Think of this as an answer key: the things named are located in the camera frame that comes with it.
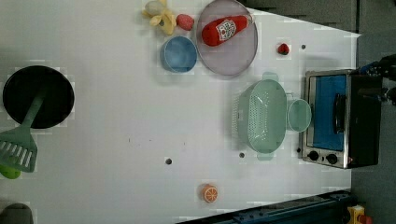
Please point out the mint green plastic strainer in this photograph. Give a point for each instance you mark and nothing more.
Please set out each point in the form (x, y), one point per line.
(259, 116)

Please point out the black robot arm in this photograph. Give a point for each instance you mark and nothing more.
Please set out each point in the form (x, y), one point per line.
(385, 68)

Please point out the blue round bowl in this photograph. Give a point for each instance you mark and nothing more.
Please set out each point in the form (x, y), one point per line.
(178, 54)

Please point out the orange slice toy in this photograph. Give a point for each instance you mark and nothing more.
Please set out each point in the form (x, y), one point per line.
(209, 193)

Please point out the red plush ketchup bottle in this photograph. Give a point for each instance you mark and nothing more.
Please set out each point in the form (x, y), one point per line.
(221, 30)

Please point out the pink plush strawberry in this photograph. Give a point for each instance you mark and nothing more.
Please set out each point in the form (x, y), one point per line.
(185, 22)

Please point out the mint green plastic cup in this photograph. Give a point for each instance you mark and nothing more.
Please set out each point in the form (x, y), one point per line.
(299, 115)

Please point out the small red strawberry toy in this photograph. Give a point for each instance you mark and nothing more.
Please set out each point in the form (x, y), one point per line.
(283, 49)

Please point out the yellow plush banana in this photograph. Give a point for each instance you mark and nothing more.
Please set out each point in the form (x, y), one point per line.
(160, 16)

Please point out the silver toaster oven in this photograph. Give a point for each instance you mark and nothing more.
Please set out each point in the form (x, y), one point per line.
(346, 117)

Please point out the black frying pan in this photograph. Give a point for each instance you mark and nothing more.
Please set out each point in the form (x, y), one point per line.
(21, 88)

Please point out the green slotted spatula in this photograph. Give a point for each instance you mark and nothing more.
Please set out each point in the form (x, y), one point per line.
(18, 147)

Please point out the yellow red emergency button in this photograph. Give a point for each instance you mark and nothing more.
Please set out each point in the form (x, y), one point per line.
(358, 216)

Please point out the lime green round toy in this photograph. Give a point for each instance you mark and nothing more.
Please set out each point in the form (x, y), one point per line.
(9, 173)

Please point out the grey object at corner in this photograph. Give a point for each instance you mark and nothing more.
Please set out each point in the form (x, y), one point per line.
(17, 213)

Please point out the blue metal frame rail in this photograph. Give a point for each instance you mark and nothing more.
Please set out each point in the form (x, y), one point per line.
(327, 208)

